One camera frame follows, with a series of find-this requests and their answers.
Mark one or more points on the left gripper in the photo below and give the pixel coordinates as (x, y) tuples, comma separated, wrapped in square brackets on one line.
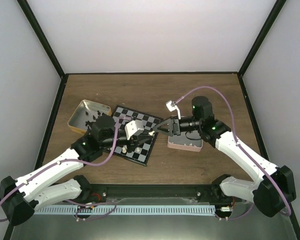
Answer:
[(137, 139)]

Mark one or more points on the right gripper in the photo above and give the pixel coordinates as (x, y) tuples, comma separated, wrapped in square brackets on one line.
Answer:
[(174, 126)]

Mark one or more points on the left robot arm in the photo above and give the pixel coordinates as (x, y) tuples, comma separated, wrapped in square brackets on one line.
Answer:
[(21, 197)]

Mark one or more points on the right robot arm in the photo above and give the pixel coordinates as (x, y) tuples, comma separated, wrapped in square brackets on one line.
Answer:
[(271, 188)]

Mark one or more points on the black chess pieces pile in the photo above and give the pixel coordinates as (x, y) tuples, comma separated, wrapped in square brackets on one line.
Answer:
[(92, 117)]

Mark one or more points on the pink tin tray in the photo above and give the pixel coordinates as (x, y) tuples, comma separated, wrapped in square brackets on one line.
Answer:
[(188, 141)]

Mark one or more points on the yellow tin tray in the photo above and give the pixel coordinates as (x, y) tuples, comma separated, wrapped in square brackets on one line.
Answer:
[(76, 123)]

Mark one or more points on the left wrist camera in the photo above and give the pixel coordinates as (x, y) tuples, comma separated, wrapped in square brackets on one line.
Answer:
[(133, 128)]

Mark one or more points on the blue slotted cable duct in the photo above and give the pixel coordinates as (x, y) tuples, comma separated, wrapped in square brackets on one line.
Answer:
[(131, 210)]

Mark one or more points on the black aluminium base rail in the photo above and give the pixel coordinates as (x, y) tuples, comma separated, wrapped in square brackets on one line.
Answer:
[(103, 192)]

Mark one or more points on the right black frame post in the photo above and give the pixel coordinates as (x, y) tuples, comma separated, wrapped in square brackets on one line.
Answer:
[(270, 20)]

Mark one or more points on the black frame post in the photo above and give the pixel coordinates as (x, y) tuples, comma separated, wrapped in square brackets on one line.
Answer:
[(270, 20), (29, 14)]

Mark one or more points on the left black frame post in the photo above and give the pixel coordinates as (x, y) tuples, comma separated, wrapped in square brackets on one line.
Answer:
[(29, 14)]

